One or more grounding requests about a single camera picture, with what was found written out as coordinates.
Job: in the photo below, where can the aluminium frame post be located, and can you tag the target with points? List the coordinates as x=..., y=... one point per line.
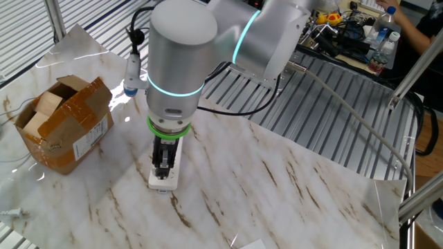
x=55, y=20

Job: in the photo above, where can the clear bottle white cap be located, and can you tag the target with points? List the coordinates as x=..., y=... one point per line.
x=382, y=55

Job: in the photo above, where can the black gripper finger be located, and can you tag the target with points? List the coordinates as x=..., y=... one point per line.
x=166, y=162
x=157, y=167

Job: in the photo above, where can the clear bottle blue cap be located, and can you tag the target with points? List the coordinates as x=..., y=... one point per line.
x=379, y=29

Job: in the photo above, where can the taped brown cardboard box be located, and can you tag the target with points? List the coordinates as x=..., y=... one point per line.
x=79, y=131

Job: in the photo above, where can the white four-socket power strip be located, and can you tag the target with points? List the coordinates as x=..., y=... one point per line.
x=171, y=180

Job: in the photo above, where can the aluminium frame bar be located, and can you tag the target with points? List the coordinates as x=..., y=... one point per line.
x=422, y=197
x=415, y=69

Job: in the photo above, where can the person in black shirt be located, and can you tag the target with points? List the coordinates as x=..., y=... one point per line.
x=432, y=24

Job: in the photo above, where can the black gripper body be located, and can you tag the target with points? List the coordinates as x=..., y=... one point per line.
x=166, y=147

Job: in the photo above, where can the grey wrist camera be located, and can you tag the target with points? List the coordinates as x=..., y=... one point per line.
x=131, y=76

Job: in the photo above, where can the glossy marble pattern mat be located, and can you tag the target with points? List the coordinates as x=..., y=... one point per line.
x=277, y=207

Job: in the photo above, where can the bare bystander forearm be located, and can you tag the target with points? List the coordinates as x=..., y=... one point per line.
x=412, y=29

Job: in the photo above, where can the bystander hand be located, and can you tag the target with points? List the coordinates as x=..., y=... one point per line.
x=387, y=4

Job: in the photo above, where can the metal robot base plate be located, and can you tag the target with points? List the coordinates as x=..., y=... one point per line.
x=277, y=81

